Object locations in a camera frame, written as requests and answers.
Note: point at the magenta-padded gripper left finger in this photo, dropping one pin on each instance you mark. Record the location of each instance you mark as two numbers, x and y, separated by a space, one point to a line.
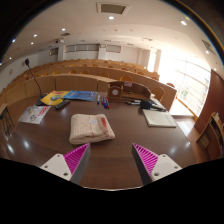
76 160

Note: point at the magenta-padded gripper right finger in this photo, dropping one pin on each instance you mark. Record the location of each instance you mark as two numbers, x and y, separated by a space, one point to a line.
148 161

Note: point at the beige waffle-weave towel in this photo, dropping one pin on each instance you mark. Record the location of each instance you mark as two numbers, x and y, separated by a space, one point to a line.
88 128

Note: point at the white notepad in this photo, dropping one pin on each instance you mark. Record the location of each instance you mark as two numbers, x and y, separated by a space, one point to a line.
159 118

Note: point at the black remote control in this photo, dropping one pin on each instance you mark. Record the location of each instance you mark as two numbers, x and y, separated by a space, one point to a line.
62 104

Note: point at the black handheld microphone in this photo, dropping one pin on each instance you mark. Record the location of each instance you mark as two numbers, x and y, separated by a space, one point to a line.
145 104

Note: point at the grey poster with red print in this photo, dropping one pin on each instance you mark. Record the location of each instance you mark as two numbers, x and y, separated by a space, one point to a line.
33 115

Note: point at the blue booklet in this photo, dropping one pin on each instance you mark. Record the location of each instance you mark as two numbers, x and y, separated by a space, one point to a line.
81 95

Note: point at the red whiteboard marker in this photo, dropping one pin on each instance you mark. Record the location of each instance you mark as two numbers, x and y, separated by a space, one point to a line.
107 102

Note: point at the yellow booklet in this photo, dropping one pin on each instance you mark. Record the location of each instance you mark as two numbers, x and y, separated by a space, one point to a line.
50 99

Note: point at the black gooseneck desk microphone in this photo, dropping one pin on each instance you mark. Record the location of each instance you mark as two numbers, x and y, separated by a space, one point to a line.
41 101

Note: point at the wooden shelf unit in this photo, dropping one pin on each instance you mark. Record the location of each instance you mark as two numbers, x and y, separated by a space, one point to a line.
213 133

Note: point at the rows of wooden seats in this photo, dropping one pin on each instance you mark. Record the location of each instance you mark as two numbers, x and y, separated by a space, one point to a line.
76 81

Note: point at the wooden desk organizer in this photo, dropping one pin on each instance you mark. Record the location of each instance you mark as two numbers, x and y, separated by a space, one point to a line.
115 90

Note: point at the small black-legged side table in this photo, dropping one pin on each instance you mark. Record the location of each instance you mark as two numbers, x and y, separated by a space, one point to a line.
3 115

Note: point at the round ceiling lights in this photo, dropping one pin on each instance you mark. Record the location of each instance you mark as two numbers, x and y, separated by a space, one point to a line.
111 17

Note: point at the ceiling air vent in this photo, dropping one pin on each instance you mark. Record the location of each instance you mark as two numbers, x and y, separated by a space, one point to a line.
113 8

